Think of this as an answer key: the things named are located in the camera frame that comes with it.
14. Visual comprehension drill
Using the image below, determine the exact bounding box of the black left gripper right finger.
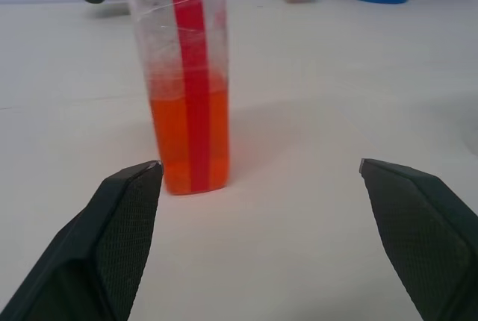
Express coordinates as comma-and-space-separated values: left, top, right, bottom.
358, 157, 478, 321

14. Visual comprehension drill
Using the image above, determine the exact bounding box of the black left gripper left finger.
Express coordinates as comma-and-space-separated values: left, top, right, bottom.
0, 160, 164, 321

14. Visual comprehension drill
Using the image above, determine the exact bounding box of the clear bottle with orange liquid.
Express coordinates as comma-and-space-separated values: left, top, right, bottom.
125, 0, 232, 197

